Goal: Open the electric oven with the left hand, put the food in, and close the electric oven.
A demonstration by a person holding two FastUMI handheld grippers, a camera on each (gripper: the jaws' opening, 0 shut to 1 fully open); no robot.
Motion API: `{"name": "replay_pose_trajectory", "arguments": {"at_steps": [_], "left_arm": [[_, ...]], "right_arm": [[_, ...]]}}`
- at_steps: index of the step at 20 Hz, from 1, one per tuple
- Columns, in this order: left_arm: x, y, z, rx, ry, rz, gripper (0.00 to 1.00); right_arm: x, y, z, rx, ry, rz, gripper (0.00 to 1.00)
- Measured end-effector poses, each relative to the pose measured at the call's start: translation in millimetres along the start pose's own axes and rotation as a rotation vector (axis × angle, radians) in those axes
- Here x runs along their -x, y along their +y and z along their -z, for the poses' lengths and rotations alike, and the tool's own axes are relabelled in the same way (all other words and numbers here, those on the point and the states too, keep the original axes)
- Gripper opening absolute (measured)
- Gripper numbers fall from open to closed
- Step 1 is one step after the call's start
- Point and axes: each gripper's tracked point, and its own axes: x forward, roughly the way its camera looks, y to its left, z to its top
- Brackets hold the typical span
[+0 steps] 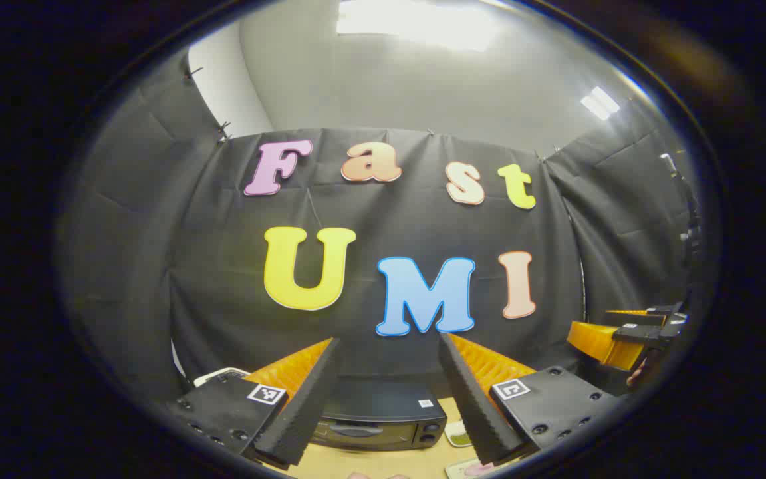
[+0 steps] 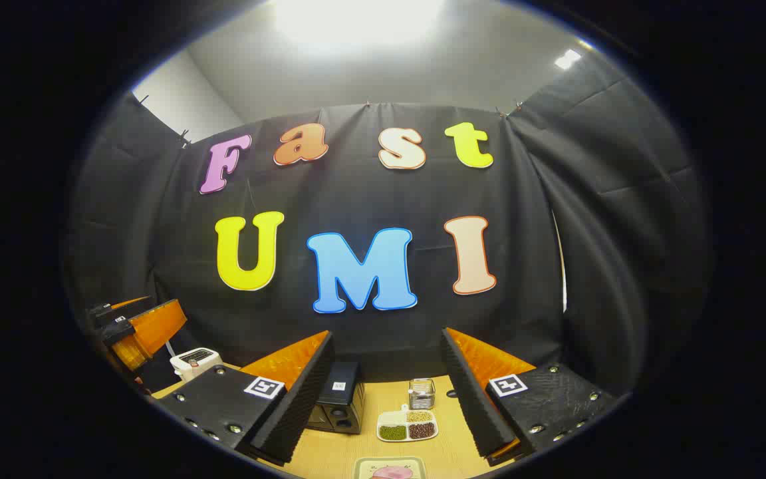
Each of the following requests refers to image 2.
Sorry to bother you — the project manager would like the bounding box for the white divided tray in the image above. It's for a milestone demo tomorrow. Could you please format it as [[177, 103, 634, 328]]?
[[376, 404, 438, 442]]

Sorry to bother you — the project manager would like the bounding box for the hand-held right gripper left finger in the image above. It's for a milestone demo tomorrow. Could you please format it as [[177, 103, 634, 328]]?
[[154, 331, 335, 466]]

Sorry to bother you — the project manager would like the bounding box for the pale square plate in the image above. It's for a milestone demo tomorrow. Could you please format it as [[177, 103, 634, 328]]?
[[354, 456, 428, 479]]

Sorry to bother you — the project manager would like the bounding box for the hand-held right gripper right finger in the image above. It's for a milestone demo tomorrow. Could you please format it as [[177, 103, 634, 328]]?
[[441, 327, 616, 466]]

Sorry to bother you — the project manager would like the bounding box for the metal mesh holder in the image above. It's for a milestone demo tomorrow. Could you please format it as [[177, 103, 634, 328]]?
[[408, 378, 436, 410]]

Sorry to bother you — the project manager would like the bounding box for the white kitchen appliance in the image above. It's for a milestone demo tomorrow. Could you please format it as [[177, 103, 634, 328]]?
[[170, 347, 224, 383]]

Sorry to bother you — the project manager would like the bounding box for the black backdrop cloth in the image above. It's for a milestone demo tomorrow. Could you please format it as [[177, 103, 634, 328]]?
[[61, 63, 713, 400]]

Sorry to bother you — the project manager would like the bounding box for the black electric oven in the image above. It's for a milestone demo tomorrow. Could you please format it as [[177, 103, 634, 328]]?
[[305, 361, 366, 435]]

